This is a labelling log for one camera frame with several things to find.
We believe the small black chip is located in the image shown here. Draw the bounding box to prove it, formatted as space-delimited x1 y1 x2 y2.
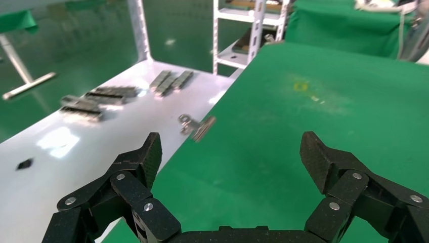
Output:
16 158 34 171

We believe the white slotted shelf upright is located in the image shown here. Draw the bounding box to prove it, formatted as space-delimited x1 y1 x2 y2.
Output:
248 0 266 65
126 0 154 63

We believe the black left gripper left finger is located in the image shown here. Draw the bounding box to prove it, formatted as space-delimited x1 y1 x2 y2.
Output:
41 132 182 243

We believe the white board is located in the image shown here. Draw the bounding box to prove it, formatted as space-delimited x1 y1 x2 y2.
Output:
0 60 236 243

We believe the green cloth covered table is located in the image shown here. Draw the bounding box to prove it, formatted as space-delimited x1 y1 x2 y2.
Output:
285 0 429 63

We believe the white metal storage rack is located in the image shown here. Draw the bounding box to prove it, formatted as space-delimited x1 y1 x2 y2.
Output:
213 0 292 76

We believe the green cloth mat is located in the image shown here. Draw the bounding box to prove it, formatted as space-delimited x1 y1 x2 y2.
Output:
100 42 429 243

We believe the silver binder clip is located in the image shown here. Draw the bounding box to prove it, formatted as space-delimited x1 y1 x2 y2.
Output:
178 114 217 142

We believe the white T-shaped stand foot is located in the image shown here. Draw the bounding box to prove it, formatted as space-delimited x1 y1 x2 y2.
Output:
0 33 57 101

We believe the grey metal clip strip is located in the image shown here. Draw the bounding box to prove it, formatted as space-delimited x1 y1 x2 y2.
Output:
154 74 183 98
170 70 194 91
60 95 101 111
95 85 140 99
59 106 105 122
83 91 126 105
149 69 172 91

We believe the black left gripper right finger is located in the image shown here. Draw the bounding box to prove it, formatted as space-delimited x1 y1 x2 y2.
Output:
299 131 429 243

